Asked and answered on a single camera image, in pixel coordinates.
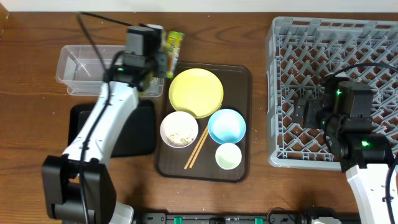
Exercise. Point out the light blue bowl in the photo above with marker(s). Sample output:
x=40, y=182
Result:
x=227, y=126

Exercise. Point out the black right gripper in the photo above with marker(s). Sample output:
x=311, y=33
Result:
x=313, y=106

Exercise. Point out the white pink bowl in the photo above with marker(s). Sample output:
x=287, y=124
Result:
x=178, y=121

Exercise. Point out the pile of rice grains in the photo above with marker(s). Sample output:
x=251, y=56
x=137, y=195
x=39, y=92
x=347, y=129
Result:
x=180, y=138

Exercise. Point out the small pale green cup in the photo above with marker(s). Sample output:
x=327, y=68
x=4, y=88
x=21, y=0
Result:
x=228, y=156

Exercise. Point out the yellow green snack wrapper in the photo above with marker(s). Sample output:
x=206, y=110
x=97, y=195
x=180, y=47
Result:
x=173, y=45

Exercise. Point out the right wooden chopstick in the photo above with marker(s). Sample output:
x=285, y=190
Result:
x=199, y=152

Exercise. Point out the dark brown serving tray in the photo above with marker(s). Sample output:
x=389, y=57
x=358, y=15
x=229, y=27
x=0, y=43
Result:
x=170, y=162

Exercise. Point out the left wooden chopstick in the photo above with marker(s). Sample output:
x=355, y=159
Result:
x=196, y=148

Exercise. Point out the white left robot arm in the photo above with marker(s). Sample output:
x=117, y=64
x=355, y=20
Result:
x=77, y=185

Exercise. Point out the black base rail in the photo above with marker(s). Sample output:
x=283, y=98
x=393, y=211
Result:
x=275, y=215

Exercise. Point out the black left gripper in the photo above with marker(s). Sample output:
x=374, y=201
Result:
x=161, y=59

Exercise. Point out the black waste tray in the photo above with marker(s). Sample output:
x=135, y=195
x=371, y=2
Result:
x=138, y=136

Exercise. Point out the yellow plate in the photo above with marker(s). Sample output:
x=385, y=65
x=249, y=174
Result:
x=196, y=91

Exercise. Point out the grey dishwasher rack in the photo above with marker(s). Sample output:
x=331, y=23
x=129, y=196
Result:
x=300, y=51

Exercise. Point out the clear plastic waste bin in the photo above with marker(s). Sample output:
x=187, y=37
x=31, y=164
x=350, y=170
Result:
x=79, y=68

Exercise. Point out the wooden chopstick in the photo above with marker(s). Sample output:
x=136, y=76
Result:
x=196, y=148
x=199, y=152

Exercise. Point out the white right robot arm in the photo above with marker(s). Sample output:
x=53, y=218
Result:
x=369, y=165

